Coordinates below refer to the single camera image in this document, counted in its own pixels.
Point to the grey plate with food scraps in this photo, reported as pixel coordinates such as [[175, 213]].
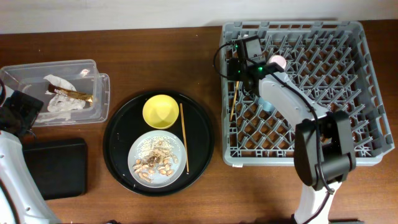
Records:
[[157, 159]]

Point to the crumpled white tissue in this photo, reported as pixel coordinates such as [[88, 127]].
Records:
[[61, 103]]

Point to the yellow bowl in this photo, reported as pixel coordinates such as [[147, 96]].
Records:
[[160, 111]]

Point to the round black serving tray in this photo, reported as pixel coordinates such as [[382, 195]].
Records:
[[127, 125]]

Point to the grey plastic dishwasher rack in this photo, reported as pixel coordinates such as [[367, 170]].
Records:
[[331, 63]]

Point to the light blue cup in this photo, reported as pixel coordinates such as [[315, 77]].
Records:
[[266, 106]]

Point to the clear plastic waste bin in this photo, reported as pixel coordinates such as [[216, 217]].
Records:
[[82, 74]]

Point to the gold snack wrapper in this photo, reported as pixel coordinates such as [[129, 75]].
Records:
[[71, 94]]

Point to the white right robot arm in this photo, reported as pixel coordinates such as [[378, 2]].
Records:
[[323, 145]]

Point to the wooden chopstick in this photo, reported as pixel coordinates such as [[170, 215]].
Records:
[[236, 88], [184, 136]]

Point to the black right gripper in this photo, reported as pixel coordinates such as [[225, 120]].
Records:
[[234, 73]]

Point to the pink cup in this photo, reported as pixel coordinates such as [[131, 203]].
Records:
[[278, 59]]

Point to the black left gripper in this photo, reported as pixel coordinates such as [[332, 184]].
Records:
[[27, 104]]

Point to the black rectangular box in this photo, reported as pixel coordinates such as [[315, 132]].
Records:
[[58, 168]]

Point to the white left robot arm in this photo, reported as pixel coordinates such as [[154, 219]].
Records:
[[19, 193]]

